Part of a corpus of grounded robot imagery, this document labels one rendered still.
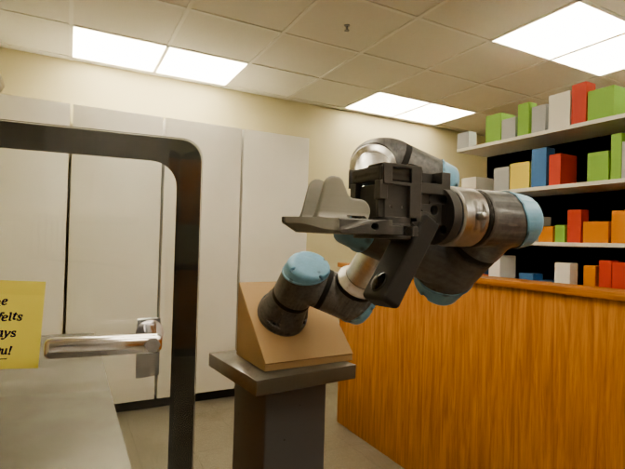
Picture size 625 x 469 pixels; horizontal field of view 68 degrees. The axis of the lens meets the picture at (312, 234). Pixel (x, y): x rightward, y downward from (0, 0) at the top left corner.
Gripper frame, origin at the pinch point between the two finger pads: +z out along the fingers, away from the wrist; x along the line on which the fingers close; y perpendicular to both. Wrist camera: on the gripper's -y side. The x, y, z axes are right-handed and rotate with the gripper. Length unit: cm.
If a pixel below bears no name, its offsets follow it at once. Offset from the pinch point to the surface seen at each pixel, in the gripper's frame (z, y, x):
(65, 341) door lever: 20.5, -9.9, 0.9
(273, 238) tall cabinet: -133, -1, -317
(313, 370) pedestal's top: -39, -37, -67
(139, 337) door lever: 15.0, -9.9, 1.4
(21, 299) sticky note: 24.0, -7.1, -4.4
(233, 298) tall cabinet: -99, -50, -317
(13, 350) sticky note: 24.5, -11.5, -4.4
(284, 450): -33, -59, -72
